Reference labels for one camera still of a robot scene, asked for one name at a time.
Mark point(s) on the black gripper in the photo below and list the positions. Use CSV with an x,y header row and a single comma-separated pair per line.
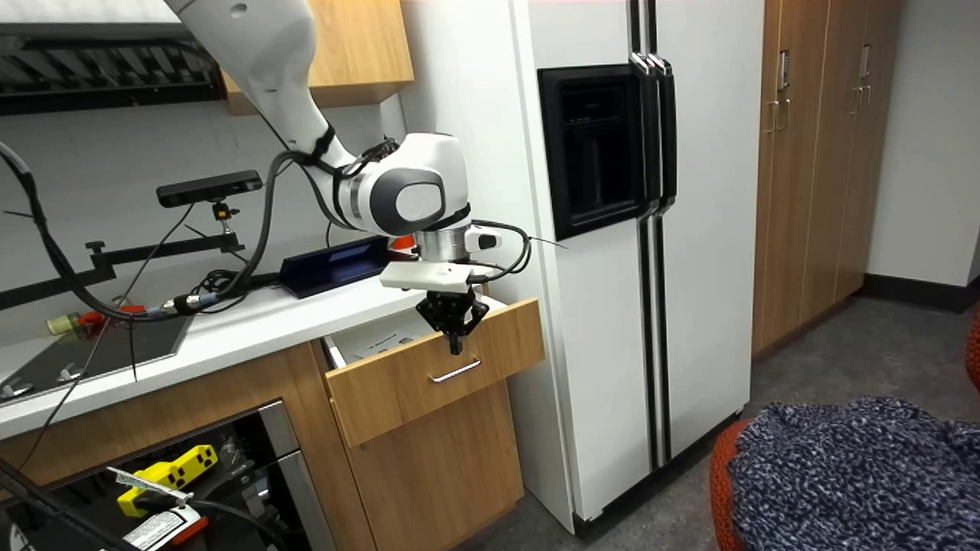
x,y
447,306

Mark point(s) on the wooden front white drawer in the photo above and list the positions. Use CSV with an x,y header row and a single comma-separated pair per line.
x,y
407,393

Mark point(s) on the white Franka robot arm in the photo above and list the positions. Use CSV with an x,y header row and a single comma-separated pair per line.
x,y
264,61

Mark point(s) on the small red object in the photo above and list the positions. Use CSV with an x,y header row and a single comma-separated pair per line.
x,y
402,245

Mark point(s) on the dark blue box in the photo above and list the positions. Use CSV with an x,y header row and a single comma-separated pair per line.
x,y
333,268

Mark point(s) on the wooden counter cabinet white top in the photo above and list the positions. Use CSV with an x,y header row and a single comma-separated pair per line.
x,y
440,489

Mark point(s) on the silver appliance panel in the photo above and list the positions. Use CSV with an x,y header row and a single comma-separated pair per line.
x,y
293,479

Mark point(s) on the white double door refrigerator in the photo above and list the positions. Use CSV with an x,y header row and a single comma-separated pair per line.
x,y
705,306

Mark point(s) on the flat black cooktop plate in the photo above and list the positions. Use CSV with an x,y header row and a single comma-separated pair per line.
x,y
112,353

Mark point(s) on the orange and green object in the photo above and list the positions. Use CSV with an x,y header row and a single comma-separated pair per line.
x,y
92,322

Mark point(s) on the tall wooden cabinet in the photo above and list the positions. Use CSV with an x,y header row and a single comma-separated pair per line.
x,y
805,183

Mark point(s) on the blue knitted cloth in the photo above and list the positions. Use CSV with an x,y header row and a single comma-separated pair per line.
x,y
858,479

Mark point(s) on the black range hood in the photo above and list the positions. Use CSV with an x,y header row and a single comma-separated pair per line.
x,y
102,71

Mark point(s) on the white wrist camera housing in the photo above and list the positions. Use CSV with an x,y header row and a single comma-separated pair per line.
x,y
440,276

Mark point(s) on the black stereo camera bar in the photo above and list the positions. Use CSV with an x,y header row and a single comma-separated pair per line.
x,y
208,187

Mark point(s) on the wooden wall cabinet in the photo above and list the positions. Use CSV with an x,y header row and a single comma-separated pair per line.
x,y
357,48

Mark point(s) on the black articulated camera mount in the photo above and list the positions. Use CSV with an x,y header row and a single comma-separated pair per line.
x,y
131,252

